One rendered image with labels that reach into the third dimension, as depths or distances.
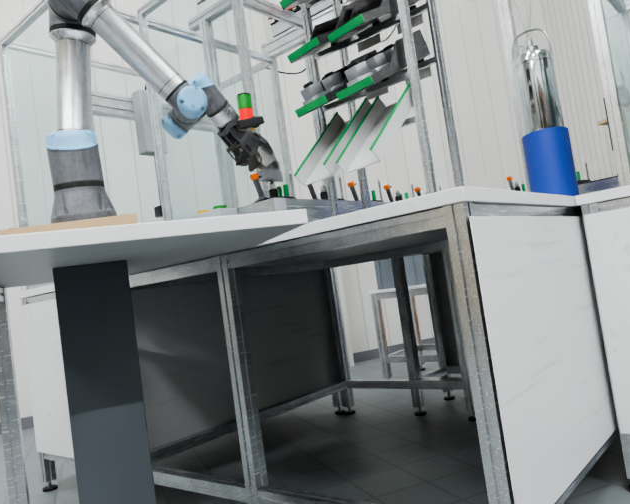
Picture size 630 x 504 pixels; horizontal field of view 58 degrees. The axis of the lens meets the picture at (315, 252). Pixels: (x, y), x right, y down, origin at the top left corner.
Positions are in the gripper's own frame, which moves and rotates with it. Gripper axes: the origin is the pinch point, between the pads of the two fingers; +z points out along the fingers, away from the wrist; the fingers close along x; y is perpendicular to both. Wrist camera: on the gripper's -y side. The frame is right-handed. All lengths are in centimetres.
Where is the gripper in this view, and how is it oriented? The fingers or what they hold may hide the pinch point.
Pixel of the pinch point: (270, 165)
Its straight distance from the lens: 183.1
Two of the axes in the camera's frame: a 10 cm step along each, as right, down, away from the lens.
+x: 7.5, -1.4, -6.4
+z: 5.5, 6.6, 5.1
